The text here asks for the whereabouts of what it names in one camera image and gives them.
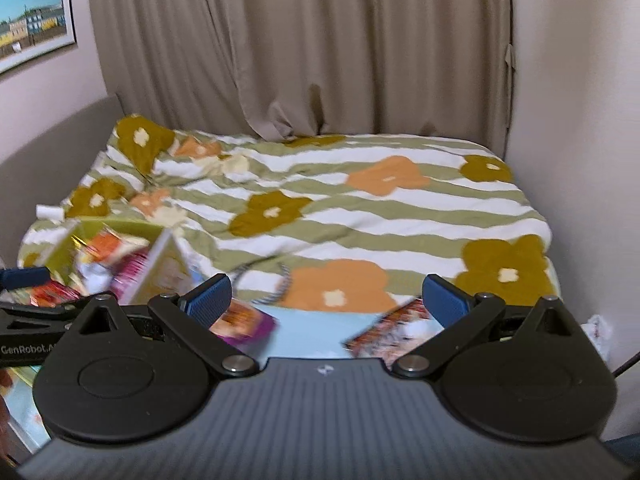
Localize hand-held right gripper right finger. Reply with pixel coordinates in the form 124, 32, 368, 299
391, 274, 587, 379

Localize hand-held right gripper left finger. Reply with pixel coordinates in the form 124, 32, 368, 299
64, 273, 260, 378

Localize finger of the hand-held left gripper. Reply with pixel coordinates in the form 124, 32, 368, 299
0, 266, 52, 292
0, 298, 95, 333

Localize yellow green cardboard box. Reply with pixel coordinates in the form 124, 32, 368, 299
44, 219, 167, 301

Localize purple snack packet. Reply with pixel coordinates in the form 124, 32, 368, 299
209, 300, 279, 357

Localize red patterned snack packet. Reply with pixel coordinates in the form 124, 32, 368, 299
344, 299, 445, 367

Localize pink white snack packet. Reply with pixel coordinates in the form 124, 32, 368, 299
112, 232, 202, 307

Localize orange red snack packet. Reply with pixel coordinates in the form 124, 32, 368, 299
81, 229, 152, 267

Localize floral striped blanket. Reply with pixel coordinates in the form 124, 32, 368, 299
17, 114, 562, 322

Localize light blue mat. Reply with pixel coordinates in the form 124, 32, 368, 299
0, 304, 402, 453

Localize grey bed headboard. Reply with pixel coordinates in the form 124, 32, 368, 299
0, 93, 124, 267

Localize white plastic bag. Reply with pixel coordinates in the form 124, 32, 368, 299
582, 313, 615, 367

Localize dark blue cloth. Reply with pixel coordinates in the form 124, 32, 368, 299
602, 434, 640, 462

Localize framed picture of houses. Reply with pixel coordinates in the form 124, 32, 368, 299
0, 0, 79, 79

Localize beige curtain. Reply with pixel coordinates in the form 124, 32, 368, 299
85, 0, 517, 144

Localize striped cable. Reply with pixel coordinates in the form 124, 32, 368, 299
232, 254, 297, 307

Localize black cable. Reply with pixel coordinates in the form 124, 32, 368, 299
612, 342, 640, 379

